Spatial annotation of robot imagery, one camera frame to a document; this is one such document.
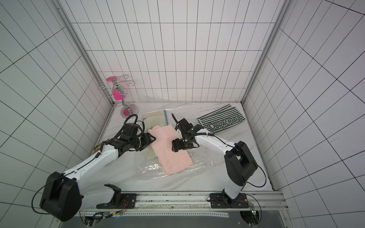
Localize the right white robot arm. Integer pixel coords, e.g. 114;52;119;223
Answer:
172;114;259;203

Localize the green striped Doraemon towel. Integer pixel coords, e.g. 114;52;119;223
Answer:
196;104;246;134

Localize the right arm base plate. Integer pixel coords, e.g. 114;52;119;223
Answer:
207;193;250;209

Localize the light green towel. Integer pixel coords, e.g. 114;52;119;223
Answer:
142;115;167;160

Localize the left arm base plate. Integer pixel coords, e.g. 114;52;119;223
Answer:
96;193;137;210

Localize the chrome cup holder stand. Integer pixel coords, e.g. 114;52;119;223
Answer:
98;75;139;118

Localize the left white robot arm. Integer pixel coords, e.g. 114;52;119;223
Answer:
40;123;156;221

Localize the pink plastic cup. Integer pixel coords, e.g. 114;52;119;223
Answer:
106;77;125;101

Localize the blue and cream towel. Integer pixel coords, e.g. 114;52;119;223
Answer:
142;109;167;120

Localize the pink towel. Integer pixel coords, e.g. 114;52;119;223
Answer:
148;125;193;175

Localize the colourful snack packet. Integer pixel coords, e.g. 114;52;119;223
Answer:
93;140;108;153

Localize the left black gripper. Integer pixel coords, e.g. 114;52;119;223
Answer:
129;132;156;152

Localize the aluminium mounting rail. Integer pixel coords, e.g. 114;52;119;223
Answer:
74;189;289;213

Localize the clear plastic vacuum bag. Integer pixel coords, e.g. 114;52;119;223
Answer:
130;103;217;181

